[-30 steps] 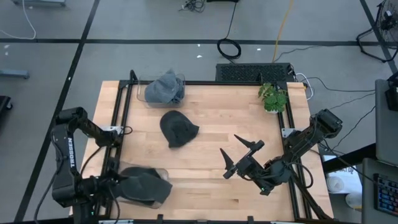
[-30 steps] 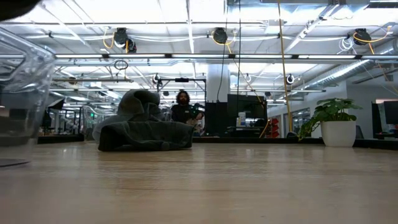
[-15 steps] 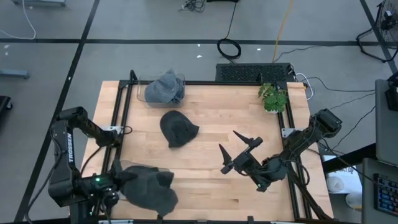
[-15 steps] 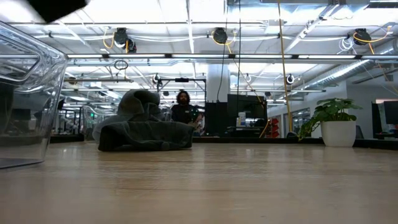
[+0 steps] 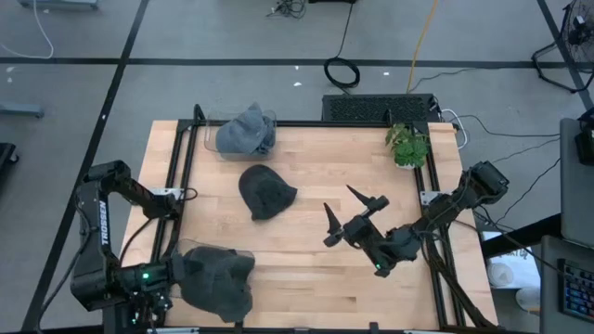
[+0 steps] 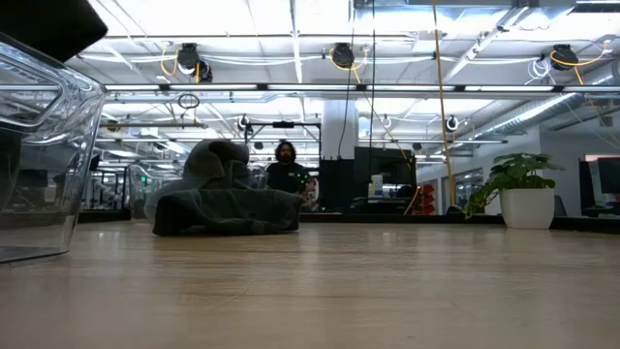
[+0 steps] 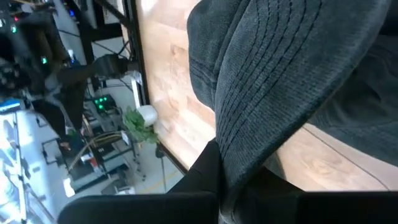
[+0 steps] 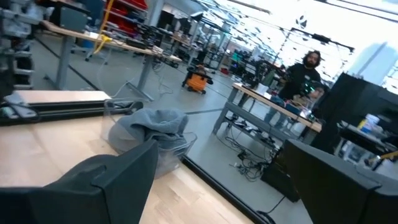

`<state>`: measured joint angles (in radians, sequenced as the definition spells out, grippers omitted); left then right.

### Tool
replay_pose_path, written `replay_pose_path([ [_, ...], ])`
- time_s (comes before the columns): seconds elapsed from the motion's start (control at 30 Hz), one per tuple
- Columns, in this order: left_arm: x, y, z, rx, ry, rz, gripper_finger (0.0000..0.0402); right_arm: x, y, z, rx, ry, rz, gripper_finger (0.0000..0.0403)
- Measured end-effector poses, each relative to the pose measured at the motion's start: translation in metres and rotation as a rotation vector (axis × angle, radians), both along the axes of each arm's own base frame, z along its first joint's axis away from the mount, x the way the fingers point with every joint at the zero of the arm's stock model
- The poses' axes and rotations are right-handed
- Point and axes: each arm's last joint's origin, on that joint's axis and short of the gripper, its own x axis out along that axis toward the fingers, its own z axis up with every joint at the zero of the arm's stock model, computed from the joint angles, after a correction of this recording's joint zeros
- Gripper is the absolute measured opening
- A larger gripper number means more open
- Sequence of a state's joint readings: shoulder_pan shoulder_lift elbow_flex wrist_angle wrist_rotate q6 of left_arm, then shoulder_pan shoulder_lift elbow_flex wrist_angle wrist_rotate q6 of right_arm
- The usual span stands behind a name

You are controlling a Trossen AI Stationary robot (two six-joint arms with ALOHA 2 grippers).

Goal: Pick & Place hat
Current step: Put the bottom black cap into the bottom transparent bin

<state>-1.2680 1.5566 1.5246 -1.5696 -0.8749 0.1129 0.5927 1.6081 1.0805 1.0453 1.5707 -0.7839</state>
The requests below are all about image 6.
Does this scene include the white plant pot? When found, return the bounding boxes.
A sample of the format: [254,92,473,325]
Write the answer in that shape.
[498,187,557,231]

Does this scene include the black aluminium table frame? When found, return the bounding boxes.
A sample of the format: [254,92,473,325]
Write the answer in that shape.
[77,208,620,233]

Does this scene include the black cabinet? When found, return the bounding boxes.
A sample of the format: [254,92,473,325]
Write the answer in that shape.
[318,157,356,213]

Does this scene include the long light bar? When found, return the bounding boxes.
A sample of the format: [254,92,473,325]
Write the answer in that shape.
[104,82,620,94]

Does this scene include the dark grey cap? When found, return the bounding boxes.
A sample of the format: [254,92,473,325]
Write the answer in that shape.
[152,187,305,238]

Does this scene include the silver air duct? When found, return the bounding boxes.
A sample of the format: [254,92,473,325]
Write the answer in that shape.
[472,91,590,143]

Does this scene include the black cable ring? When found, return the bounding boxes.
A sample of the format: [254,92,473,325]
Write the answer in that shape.
[176,92,202,111]

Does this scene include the person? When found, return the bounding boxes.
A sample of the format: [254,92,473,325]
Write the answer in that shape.
[264,140,319,214]

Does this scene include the red storage bins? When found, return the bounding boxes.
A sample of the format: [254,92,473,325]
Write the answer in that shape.
[419,183,436,216]

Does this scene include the black rig frame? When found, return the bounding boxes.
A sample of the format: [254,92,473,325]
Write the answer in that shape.
[244,120,324,146]

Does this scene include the clear plastic bin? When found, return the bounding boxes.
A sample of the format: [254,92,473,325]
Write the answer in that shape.
[0,31,109,267]

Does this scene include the green potted plant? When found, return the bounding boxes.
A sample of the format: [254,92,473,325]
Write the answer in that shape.
[463,152,566,219]

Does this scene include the thin black hanging cable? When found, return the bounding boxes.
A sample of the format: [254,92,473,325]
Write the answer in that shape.
[337,0,357,145]

